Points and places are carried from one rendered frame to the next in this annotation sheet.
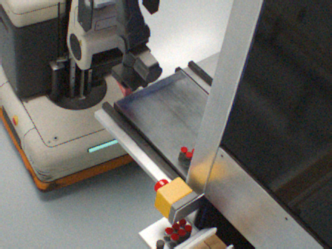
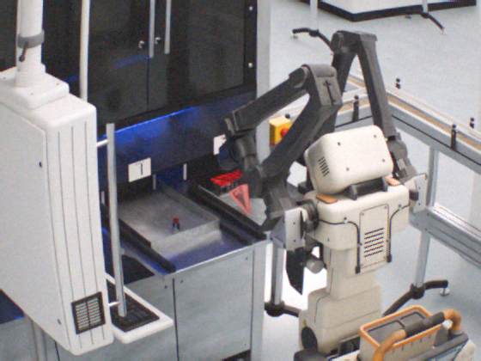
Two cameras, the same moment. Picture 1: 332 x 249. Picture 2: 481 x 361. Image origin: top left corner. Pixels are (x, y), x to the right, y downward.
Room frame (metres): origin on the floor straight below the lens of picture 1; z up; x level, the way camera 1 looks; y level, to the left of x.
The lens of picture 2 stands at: (4.46, 0.50, 2.61)
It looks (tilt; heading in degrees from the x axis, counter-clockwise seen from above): 27 degrees down; 191
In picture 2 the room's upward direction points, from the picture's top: 1 degrees clockwise
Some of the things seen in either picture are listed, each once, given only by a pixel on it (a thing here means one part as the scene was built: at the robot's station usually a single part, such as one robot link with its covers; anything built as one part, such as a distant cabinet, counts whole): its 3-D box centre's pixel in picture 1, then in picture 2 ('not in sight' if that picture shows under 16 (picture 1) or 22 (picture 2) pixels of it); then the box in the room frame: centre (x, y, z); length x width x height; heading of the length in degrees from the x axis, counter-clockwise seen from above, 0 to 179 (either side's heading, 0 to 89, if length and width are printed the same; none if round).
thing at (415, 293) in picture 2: not in sight; (416, 297); (0.48, 0.54, 0.07); 0.50 x 0.08 x 0.14; 138
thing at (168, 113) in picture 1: (184, 124); (261, 198); (1.23, -0.05, 0.90); 0.34 x 0.26 x 0.04; 48
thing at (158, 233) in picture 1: (173, 241); not in sight; (0.85, -0.08, 0.87); 0.14 x 0.13 x 0.02; 48
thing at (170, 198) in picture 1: (175, 200); (277, 129); (0.89, -0.06, 1.00); 0.08 x 0.07 x 0.07; 48
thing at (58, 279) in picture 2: not in sight; (35, 204); (1.97, -0.58, 1.19); 0.50 x 0.19 x 0.78; 53
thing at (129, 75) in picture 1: (131, 69); (314, 180); (1.29, 0.13, 1.01); 0.10 x 0.07 x 0.07; 48
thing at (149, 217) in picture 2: not in sight; (155, 214); (1.41, -0.36, 0.90); 0.34 x 0.26 x 0.04; 48
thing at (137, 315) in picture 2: not in sight; (103, 295); (1.82, -0.43, 0.82); 0.40 x 0.14 x 0.02; 53
